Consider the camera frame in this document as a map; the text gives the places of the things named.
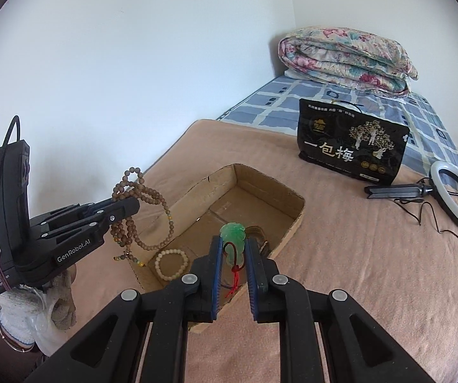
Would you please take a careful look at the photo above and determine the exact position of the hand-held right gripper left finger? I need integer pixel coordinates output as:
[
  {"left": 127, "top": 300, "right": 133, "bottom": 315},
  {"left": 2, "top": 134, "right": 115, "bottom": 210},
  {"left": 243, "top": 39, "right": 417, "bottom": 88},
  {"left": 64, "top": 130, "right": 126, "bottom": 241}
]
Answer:
[{"left": 25, "top": 235, "right": 225, "bottom": 383}]

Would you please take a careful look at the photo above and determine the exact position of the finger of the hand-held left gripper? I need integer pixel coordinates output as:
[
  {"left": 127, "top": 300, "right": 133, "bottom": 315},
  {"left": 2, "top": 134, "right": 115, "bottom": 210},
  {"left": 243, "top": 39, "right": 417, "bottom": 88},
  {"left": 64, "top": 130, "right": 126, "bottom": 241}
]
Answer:
[
  {"left": 29, "top": 197, "right": 141, "bottom": 228},
  {"left": 39, "top": 214, "right": 116, "bottom": 248}
]

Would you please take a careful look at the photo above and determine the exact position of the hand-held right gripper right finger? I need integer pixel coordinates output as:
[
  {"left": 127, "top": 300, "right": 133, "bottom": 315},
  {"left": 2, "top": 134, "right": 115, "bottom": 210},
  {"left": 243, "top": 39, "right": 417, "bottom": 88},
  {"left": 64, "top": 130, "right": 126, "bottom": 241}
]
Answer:
[{"left": 245, "top": 239, "right": 433, "bottom": 383}]

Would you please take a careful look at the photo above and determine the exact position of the brown wooden bead necklace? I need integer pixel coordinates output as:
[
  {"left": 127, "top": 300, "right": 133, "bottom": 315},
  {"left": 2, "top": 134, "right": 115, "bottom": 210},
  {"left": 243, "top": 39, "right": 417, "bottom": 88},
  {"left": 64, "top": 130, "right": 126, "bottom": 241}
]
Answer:
[{"left": 111, "top": 166, "right": 174, "bottom": 267}]

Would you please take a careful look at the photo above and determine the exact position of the green jade pendant red cord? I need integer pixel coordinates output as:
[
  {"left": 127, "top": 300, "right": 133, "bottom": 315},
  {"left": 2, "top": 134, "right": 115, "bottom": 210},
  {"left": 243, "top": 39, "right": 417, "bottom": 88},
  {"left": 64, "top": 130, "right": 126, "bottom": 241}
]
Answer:
[{"left": 219, "top": 222, "right": 248, "bottom": 298}]

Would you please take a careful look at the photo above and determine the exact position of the cream bead bracelet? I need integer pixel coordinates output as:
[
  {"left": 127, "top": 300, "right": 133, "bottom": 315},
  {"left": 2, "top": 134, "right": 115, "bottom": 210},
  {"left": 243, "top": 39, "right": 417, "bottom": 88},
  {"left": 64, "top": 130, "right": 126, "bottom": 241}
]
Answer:
[{"left": 155, "top": 248, "right": 190, "bottom": 282}]

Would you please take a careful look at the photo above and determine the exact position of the cardboard box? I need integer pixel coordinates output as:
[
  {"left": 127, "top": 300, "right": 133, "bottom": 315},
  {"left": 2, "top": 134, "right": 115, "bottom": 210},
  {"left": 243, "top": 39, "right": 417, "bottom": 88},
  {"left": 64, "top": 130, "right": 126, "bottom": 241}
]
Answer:
[{"left": 127, "top": 163, "right": 306, "bottom": 334}]

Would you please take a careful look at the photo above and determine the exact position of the person's left hand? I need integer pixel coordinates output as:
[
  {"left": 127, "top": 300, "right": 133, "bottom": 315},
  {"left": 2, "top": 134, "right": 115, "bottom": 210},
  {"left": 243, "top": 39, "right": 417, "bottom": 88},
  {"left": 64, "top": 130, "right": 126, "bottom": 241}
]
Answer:
[{"left": 0, "top": 265, "right": 77, "bottom": 352}]

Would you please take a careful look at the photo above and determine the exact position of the pink blanket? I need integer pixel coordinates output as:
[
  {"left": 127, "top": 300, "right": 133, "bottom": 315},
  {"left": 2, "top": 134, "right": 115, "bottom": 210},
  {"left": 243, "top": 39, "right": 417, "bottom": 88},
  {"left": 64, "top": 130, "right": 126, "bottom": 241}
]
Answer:
[{"left": 69, "top": 119, "right": 458, "bottom": 383}]

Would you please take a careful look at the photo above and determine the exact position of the black printed snack bag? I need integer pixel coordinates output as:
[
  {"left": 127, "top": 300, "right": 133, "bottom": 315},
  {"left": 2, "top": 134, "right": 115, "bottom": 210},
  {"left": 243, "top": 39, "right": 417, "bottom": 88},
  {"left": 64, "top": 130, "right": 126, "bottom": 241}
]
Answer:
[{"left": 298, "top": 98, "right": 410, "bottom": 186}]

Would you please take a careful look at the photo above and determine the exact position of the black folded tripod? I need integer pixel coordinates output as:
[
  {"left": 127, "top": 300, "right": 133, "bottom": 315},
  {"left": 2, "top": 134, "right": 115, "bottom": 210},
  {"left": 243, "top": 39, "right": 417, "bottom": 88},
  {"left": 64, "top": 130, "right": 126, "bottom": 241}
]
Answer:
[{"left": 364, "top": 183, "right": 433, "bottom": 200}]

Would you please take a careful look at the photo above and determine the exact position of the blue checked mattress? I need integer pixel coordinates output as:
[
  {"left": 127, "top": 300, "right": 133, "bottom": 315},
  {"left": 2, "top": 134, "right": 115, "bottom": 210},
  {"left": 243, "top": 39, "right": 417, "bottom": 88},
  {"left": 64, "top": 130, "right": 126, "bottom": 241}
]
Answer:
[{"left": 216, "top": 74, "right": 458, "bottom": 172}]

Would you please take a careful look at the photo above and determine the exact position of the folded floral quilt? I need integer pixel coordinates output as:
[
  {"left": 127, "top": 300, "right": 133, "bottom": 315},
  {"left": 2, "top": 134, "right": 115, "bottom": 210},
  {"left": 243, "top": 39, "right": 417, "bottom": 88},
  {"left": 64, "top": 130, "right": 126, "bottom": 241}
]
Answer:
[{"left": 278, "top": 26, "right": 419, "bottom": 96}]

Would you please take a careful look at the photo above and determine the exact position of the white ring light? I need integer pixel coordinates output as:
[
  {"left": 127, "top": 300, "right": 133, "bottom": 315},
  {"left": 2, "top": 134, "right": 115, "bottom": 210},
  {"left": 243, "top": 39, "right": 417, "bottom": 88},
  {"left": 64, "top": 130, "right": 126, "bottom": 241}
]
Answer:
[{"left": 430, "top": 161, "right": 458, "bottom": 233}]

